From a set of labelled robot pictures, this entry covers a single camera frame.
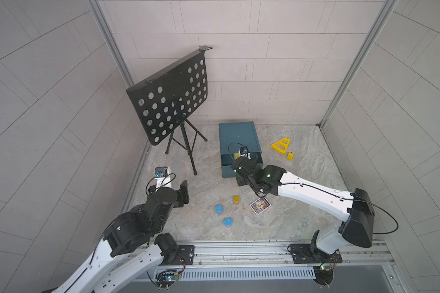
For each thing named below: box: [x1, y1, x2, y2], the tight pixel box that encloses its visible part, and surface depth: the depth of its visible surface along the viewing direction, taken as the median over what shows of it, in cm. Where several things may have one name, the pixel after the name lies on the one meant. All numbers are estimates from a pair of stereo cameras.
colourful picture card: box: [249, 197, 272, 216], surface depth 84 cm
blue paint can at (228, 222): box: [224, 217, 233, 228], surface depth 80 cm
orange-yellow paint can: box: [232, 195, 241, 205], surface depth 86 cm
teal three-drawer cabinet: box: [218, 120, 264, 178], surface depth 87 cm
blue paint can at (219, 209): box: [215, 204, 224, 215], surface depth 84 cm
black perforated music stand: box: [125, 46, 213, 176], surface depth 69 cm
